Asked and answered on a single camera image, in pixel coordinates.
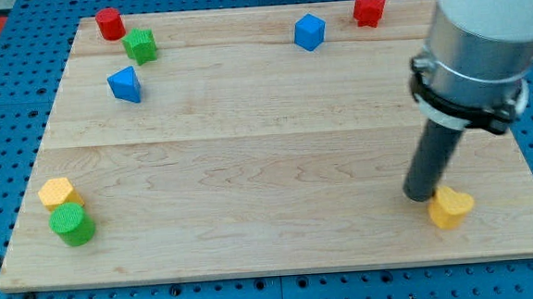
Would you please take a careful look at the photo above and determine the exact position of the yellow heart block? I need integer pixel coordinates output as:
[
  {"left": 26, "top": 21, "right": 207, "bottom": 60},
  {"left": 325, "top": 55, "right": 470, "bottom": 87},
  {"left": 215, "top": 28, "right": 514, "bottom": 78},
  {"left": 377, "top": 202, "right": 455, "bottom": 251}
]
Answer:
[{"left": 428, "top": 186, "right": 475, "bottom": 230}]

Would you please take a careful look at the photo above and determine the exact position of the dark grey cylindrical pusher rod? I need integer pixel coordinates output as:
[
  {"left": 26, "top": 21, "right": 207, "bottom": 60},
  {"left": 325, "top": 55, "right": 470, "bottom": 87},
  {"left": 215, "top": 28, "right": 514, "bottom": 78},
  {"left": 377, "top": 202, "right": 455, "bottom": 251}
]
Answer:
[{"left": 403, "top": 119, "right": 463, "bottom": 203}]

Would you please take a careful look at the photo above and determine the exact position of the red star block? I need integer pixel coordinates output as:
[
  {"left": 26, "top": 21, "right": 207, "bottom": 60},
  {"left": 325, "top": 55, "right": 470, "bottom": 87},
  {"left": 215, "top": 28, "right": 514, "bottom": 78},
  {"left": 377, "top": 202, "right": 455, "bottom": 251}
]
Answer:
[{"left": 353, "top": 0, "right": 386, "bottom": 28}]

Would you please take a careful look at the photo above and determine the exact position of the blue cube block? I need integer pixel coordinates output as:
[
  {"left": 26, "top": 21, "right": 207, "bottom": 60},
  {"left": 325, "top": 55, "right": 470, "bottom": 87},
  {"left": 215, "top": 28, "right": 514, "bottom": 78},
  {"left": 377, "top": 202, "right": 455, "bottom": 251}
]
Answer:
[{"left": 294, "top": 13, "right": 326, "bottom": 52}]

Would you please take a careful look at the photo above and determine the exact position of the yellow hexagon block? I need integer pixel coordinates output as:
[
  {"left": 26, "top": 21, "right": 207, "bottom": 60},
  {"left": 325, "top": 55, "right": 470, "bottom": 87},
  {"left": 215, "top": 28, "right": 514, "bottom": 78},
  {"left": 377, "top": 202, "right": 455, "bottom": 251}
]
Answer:
[{"left": 37, "top": 178, "right": 84, "bottom": 212}]

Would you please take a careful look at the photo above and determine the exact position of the blue triangle block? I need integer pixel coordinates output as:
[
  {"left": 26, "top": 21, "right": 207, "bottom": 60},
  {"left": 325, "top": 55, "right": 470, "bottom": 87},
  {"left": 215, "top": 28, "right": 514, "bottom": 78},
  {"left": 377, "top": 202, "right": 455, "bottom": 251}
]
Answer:
[{"left": 106, "top": 66, "right": 142, "bottom": 104}]

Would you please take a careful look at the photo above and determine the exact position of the green star block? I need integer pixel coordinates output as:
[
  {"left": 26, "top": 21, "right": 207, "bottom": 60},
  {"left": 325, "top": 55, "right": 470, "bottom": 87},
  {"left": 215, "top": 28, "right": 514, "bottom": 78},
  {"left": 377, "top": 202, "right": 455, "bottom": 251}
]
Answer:
[{"left": 121, "top": 29, "right": 158, "bottom": 66}]

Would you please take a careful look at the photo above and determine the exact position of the red cylinder block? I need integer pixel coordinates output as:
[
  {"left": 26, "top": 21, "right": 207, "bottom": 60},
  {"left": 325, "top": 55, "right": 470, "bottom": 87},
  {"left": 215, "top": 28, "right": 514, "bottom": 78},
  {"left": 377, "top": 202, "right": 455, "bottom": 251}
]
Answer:
[{"left": 94, "top": 7, "right": 126, "bottom": 41}]

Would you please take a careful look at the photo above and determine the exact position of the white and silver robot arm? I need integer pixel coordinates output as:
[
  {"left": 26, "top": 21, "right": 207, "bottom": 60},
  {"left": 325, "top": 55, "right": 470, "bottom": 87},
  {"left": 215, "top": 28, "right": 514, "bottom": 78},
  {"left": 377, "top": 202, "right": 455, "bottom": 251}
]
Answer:
[{"left": 410, "top": 0, "right": 533, "bottom": 134}]

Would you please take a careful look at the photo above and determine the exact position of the green cylinder block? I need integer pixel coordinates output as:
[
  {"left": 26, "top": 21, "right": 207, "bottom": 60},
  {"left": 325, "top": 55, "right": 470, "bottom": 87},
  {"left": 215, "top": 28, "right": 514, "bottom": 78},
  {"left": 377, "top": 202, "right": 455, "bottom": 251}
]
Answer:
[{"left": 48, "top": 202, "right": 96, "bottom": 247}]

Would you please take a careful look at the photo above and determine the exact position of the light wooden board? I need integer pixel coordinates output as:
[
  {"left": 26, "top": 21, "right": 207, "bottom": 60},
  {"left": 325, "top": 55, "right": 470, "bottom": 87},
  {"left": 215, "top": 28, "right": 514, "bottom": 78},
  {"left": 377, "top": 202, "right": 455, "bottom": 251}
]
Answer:
[{"left": 0, "top": 0, "right": 533, "bottom": 293}]

